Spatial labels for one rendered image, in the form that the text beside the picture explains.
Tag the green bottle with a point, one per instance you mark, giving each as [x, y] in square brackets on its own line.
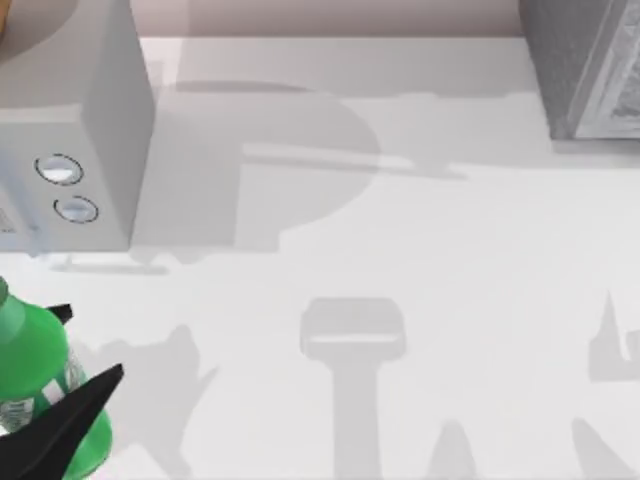
[30, 350]

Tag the small microwave knob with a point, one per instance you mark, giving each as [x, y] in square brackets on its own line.
[76, 209]

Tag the large microwave knob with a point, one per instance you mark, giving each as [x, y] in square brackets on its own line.
[59, 169]

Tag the pale microwave oven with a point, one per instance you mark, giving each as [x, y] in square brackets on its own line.
[107, 125]

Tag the grey cabinet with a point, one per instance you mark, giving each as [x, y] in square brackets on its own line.
[555, 70]

